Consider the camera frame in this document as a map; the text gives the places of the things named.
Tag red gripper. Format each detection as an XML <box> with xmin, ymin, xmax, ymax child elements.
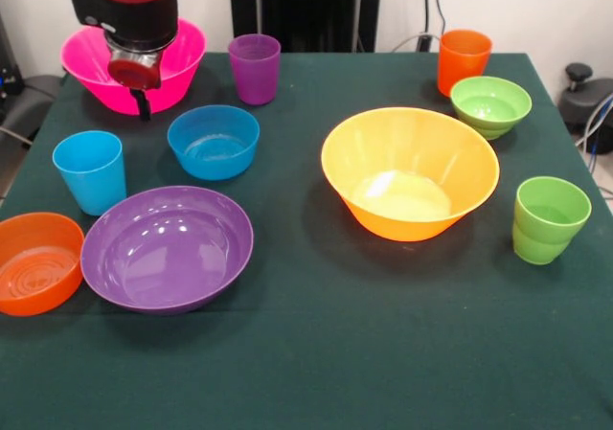
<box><xmin>106</xmin><ymin>49</ymin><xmax>167</xmax><ymax>123</ymax></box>

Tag pink plastic bowl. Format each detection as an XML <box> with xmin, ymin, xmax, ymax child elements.
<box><xmin>59</xmin><ymin>17</ymin><xmax>208</xmax><ymax>116</ymax></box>

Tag purple plastic cup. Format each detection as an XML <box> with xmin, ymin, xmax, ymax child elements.
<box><xmin>227</xmin><ymin>34</ymin><xmax>282</xmax><ymax>106</ymax></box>

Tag purple plastic bowl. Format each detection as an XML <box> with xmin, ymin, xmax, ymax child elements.
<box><xmin>79</xmin><ymin>185</ymin><xmax>255</xmax><ymax>317</ymax></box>

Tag orange plastic bowl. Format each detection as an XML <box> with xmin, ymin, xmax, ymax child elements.
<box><xmin>0</xmin><ymin>212</ymin><xmax>85</xmax><ymax>318</ymax></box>

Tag yellow plastic bowl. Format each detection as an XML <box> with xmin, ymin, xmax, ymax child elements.
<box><xmin>320</xmin><ymin>107</ymin><xmax>501</xmax><ymax>243</ymax></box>

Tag green plastic bowl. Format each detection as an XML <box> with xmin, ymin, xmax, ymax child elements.
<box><xmin>449</xmin><ymin>76</ymin><xmax>534</xmax><ymax>141</ymax></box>

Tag blue plastic bowl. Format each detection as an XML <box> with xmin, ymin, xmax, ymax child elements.
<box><xmin>167</xmin><ymin>104</ymin><xmax>261</xmax><ymax>182</ymax></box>

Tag blue plastic cup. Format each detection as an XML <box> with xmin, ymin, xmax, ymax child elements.
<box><xmin>52</xmin><ymin>130</ymin><xmax>128</xmax><ymax>216</ymax></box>

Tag grey chair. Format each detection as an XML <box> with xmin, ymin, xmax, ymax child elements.
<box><xmin>0</xmin><ymin>73</ymin><xmax>63</xmax><ymax>148</ymax></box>

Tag dark equipment box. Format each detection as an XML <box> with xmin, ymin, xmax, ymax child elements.
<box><xmin>0</xmin><ymin>12</ymin><xmax>25</xmax><ymax>102</ymax></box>

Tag dark green tablecloth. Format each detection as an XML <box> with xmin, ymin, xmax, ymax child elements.
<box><xmin>0</xmin><ymin>51</ymin><xmax>613</xmax><ymax>430</ymax></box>

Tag orange plastic cup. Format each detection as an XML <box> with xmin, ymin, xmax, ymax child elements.
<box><xmin>437</xmin><ymin>30</ymin><xmax>493</xmax><ymax>97</ymax></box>

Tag green plastic cup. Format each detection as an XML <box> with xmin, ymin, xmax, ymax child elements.
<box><xmin>511</xmin><ymin>176</ymin><xmax>593</xmax><ymax>265</ymax></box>

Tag grey cable with plug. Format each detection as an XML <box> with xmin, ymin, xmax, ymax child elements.
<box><xmin>390</xmin><ymin>31</ymin><xmax>442</xmax><ymax>54</ymax></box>

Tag blue and white cables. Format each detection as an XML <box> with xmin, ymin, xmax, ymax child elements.
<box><xmin>574</xmin><ymin>92</ymin><xmax>613</xmax><ymax>172</ymax></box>

